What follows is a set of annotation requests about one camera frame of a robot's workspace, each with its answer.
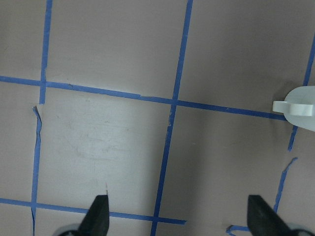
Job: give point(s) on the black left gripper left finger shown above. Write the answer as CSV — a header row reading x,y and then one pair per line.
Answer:
x,y
95,222

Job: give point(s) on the light grey plastic cup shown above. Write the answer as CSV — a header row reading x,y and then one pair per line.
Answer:
x,y
298,107

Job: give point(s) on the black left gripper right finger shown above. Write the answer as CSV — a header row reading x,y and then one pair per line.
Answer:
x,y
263,221

